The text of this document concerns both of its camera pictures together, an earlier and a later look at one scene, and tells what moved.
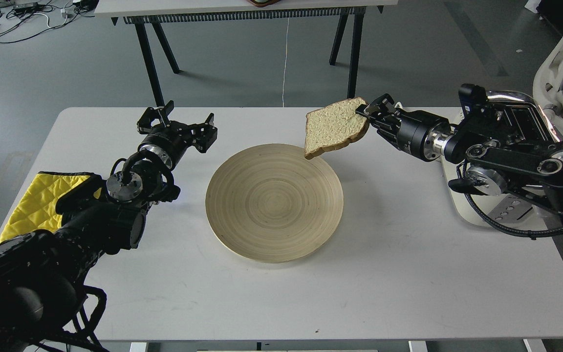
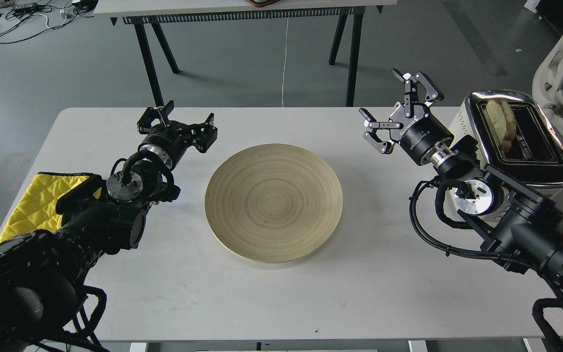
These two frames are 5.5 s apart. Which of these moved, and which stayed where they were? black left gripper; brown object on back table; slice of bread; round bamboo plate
Moved: slice of bread
Stayed: black left gripper; brown object on back table; round bamboo plate
